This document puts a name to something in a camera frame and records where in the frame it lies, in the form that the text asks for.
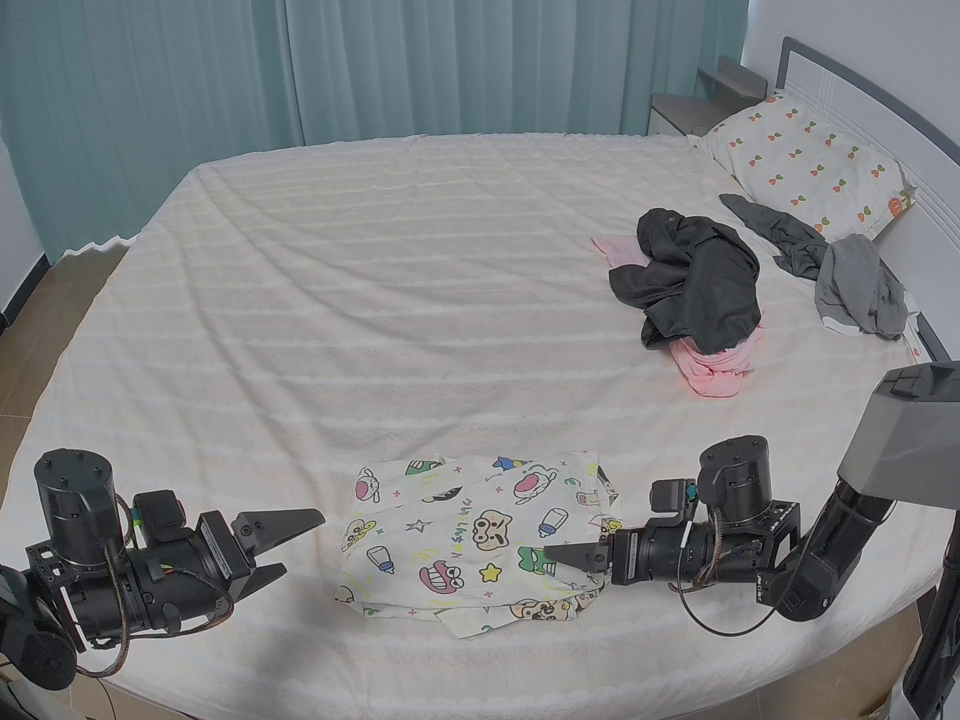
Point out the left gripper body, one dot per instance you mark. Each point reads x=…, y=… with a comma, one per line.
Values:
x=180, y=574

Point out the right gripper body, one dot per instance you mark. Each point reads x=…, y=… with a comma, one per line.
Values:
x=660, y=556

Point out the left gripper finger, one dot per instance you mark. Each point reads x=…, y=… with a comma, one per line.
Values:
x=274, y=528
x=261, y=580

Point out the white printed pyjama top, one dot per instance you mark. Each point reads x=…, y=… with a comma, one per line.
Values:
x=465, y=544

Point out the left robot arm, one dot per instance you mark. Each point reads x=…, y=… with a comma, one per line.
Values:
x=75, y=507

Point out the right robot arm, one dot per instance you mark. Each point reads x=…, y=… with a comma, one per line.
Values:
x=892, y=439

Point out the bed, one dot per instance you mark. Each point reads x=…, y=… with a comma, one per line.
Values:
x=375, y=289

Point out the pink garment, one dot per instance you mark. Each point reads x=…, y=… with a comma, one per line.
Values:
x=712, y=376

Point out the black garment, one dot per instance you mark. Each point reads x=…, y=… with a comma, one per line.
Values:
x=705, y=289

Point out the dark grey garment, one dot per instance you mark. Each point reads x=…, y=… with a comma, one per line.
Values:
x=780, y=229

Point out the white printed pillow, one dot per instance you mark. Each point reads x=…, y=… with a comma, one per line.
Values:
x=810, y=154

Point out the grey bedside table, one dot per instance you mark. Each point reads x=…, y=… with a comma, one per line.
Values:
x=682, y=111

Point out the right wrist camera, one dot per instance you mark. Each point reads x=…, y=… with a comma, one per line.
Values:
x=671, y=499

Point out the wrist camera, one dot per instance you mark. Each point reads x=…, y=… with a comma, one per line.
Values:
x=671, y=499
x=161, y=518

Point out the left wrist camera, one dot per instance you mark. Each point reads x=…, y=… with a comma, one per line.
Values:
x=161, y=518

